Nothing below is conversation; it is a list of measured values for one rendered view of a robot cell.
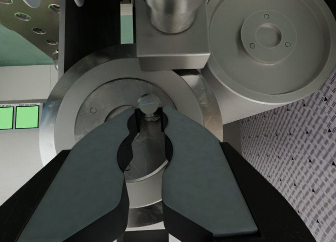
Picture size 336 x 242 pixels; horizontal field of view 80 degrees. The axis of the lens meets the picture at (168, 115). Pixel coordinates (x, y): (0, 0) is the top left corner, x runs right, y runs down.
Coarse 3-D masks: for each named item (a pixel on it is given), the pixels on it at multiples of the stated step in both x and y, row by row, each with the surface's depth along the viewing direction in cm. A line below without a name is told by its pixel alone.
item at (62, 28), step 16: (64, 0) 18; (96, 0) 27; (64, 16) 18; (80, 16) 22; (96, 16) 27; (112, 16) 36; (64, 32) 18; (80, 32) 21; (96, 32) 27; (112, 32) 36; (64, 48) 18; (80, 48) 21; (96, 48) 26; (64, 64) 18
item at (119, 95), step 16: (112, 80) 15; (128, 80) 15; (144, 80) 15; (96, 96) 14; (112, 96) 14; (128, 96) 14; (160, 96) 15; (80, 112) 14; (96, 112) 14; (112, 112) 15; (80, 128) 14; (144, 128) 15; (160, 128) 14; (144, 144) 14; (160, 144) 14; (144, 160) 14; (160, 160) 14; (128, 176) 14; (144, 176) 14
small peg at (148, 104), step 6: (144, 96) 12; (150, 96) 12; (156, 96) 12; (138, 102) 12; (144, 102) 12; (150, 102) 12; (156, 102) 12; (138, 108) 12; (144, 108) 12; (150, 108) 12; (156, 108) 12; (144, 114) 12; (150, 114) 12; (156, 114) 12; (150, 120) 13
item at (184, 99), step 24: (96, 72) 16; (120, 72) 16; (144, 72) 16; (168, 72) 16; (72, 96) 16; (168, 96) 16; (192, 96) 16; (72, 120) 15; (72, 144) 15; (144, 192) 15
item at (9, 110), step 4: (0, 108) 48; (4, 108) 48; (8, 108) 48; (12, 108) 48; (0, 112) 48; (4, 112) 48; (8, 112) 48; (0, 116) 48; (4, 116) 48; (8, 116) 48; (0, 120) 48; (4, 120) 48; (8, 120) 48; (0, 124) 48; (4, 124) 48; (8, 124) 48; (0, 128) 48; (4, 128) 48
